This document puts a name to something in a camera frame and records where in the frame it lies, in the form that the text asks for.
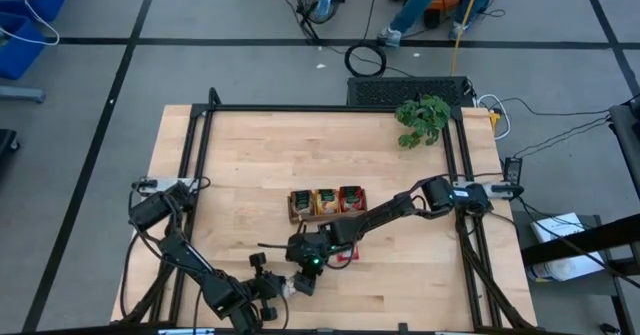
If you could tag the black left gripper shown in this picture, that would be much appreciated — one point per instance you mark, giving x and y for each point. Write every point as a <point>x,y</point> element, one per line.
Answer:
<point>265,287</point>

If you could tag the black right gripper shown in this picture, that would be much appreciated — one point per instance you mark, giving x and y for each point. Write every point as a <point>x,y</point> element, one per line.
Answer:
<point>310,250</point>

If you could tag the beige vanilla apple tea sachet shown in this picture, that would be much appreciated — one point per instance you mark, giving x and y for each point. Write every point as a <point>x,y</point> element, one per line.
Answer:
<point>302,201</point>
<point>289,287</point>

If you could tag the wooden tea caddy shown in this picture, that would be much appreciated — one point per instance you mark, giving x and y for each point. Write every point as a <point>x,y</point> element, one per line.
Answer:
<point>325,217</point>

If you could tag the orange mango tea sachet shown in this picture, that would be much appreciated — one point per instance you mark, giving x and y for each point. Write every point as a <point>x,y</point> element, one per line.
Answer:
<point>327,201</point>

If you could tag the red strawberry tea sachet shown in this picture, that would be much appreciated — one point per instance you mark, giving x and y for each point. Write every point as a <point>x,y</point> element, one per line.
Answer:
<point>351,256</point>
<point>351,198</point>

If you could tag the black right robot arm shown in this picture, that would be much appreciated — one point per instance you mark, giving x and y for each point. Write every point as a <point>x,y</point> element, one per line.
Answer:
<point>380,215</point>

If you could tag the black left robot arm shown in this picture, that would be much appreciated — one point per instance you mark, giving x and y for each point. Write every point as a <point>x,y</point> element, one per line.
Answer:
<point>180,255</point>

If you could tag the potted green plant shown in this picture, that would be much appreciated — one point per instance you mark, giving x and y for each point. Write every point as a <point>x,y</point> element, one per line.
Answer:
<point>422,120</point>

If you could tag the black perforated computer case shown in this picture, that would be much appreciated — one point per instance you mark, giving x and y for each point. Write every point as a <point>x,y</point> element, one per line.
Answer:
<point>405,91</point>

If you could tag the black power adapter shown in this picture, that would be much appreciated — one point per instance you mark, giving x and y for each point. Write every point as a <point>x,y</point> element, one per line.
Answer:
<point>512,170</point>

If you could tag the black floor fan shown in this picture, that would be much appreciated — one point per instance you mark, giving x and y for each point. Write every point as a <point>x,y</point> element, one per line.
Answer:
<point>320,0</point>

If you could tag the yellow power plug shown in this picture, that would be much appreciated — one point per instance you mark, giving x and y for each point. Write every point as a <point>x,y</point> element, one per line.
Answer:
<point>495,121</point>

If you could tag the white booklet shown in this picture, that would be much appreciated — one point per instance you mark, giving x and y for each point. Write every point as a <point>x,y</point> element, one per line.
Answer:
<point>560,225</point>

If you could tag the person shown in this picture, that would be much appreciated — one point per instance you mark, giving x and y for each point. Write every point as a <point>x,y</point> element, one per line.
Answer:
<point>420,0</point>

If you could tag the white paper stack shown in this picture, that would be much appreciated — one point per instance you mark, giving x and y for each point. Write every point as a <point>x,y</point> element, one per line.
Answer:
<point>565,267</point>

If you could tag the grey side cart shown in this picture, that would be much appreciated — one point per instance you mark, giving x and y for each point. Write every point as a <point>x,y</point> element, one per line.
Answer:
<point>575,290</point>

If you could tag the grey bench foot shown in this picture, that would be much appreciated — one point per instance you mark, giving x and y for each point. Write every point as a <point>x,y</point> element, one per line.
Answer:
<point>22,94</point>

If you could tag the black cart beam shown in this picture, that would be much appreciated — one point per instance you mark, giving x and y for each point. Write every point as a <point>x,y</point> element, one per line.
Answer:
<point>575,242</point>

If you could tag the black caster wheel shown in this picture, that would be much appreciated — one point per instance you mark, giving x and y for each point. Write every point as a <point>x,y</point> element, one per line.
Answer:
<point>610,329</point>

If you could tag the black table-level depth camera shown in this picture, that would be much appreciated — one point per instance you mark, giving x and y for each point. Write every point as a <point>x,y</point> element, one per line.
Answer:
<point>325,332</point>

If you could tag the silver aluminium bracket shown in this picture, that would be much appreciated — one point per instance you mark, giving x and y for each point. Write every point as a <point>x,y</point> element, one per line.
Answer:
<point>185,331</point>
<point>452,333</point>

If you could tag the black frame clip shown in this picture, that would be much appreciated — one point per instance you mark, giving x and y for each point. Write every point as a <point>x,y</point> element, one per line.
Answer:
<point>402,328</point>

